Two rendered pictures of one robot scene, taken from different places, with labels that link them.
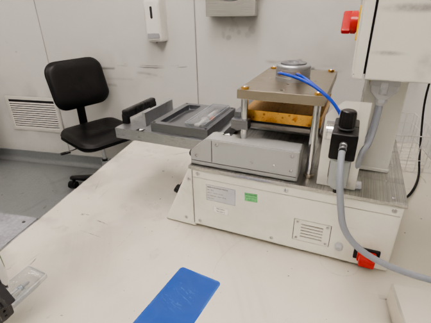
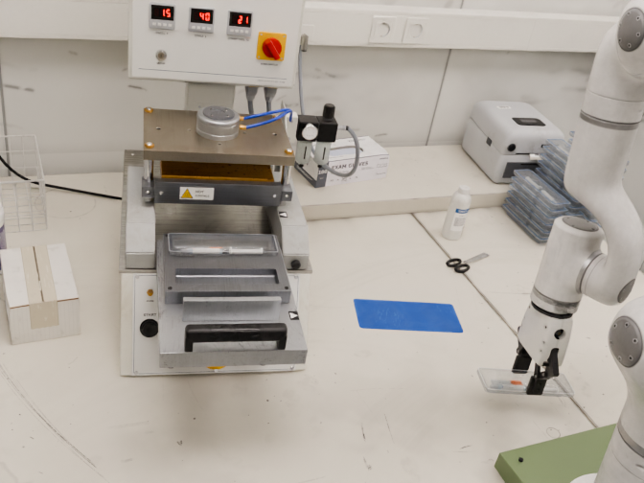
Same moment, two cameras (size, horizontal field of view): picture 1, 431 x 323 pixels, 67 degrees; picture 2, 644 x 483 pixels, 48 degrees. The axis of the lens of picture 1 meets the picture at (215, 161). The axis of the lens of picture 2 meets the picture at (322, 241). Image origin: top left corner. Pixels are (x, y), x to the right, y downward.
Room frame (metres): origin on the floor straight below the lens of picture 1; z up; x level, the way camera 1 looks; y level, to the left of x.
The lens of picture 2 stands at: (1.40, 0.90, 1.70)
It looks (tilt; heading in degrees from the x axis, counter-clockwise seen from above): 33 degrees down; 229
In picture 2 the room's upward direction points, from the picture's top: 10 degrees clockwise
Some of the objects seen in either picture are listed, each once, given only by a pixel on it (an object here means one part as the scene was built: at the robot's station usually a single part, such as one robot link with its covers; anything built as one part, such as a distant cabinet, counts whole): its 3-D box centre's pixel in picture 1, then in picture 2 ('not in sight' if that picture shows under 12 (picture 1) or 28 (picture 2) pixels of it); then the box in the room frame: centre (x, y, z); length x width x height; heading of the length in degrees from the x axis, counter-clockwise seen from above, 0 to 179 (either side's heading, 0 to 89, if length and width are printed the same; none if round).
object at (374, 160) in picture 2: not in sight; (342, 160); (0.22, -0.43, 0.83); 0.23 x 0.12 x 0.07; 175
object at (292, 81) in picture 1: (303, 93); (225, 137); (0.73, -0.20, 1.08); 0.31 x 0.24 x 0.13; 156
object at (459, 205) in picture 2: not in sight; (457, 212); (0.09, -0.11, 0.82); 0.05 x 0.05 x 0.14
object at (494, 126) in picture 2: not in sight; (512, 141); (-0.30, -0.29, 0.88); 0.25 x 0.20 x 0.17; 70
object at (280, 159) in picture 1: (241, 153); (286, 219); (0.67, -0.06, 0.96); 0.26 x 0.05 x 0.07; 66
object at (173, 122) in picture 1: (195, 118); (224, 266); (0.87, 0.05, 0.98); 0.20 x 0.17 x 0.03; 156
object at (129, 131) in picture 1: (181, 120); (226, 289); (0.89, 0.10, 0.97); 0.30 x 0.22 x 0.08; 66
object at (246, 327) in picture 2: (140, 109); (236, 336); (0.94, 0.22, 0.99); 0.15 x 0.02 x 0.04; 156
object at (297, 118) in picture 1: (289, 98); (219, 152); (0.76, -0.18, 1.07); 0.22 x 0.17 x 0.10; 156
